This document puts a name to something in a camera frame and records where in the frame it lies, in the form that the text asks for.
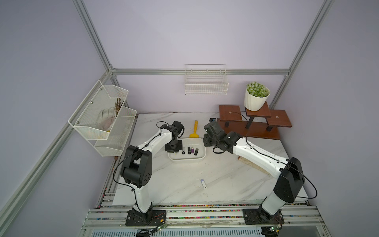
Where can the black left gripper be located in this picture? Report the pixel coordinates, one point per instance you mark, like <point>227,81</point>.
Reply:
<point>179,147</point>

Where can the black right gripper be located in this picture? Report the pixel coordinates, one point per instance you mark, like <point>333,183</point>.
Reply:
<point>207,138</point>

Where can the white plastic storage box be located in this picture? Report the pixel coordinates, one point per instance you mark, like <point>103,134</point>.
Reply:
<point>190,142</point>

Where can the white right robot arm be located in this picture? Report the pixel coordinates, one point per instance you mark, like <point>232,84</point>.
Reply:
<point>288,172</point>

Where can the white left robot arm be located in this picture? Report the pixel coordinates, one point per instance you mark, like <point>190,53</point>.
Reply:
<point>137,164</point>

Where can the white blue usb drive right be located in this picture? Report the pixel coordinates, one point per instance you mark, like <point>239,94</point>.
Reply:
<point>203,184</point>

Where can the yellow plastic scoop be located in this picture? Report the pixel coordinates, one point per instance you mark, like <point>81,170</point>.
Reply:
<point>194,134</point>

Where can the beige work glove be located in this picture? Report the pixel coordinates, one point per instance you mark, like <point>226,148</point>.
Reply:
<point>247,162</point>

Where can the brown wooden display stand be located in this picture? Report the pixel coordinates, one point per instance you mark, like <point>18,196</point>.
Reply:
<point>263,123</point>

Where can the white potted green plant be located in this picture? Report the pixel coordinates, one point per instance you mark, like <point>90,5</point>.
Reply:
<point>255,96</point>

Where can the clear plastic bag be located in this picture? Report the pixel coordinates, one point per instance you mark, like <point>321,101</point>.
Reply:
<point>106,119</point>

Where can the white mesh two-tier shelf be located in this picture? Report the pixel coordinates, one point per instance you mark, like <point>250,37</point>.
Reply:
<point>84,119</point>

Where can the white wire wall basket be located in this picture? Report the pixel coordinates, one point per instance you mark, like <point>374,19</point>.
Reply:
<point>206,79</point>

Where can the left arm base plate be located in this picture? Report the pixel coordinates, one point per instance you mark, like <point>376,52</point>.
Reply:
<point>151,218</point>

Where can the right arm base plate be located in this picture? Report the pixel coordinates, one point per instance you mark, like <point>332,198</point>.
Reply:
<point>260,217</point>

